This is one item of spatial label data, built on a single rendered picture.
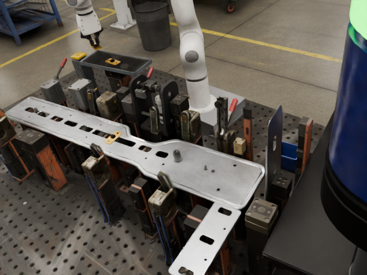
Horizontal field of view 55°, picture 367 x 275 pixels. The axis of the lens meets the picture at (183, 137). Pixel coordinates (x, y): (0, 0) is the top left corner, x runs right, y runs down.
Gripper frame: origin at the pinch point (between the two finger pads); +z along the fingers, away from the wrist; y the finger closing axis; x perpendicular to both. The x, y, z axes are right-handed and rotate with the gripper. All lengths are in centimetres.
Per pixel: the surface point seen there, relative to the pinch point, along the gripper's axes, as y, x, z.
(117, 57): -6.5, 8.6, 8.1
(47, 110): 34.5, 0.4, 24.1
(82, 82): 14.8, 8.9, 13.1
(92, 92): 14.3, 19.9, 14.1
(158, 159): 10, 72, 24
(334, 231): -11, 136, 21
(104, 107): 13.1, 28.5, 19.0
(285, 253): 5, 132, 21
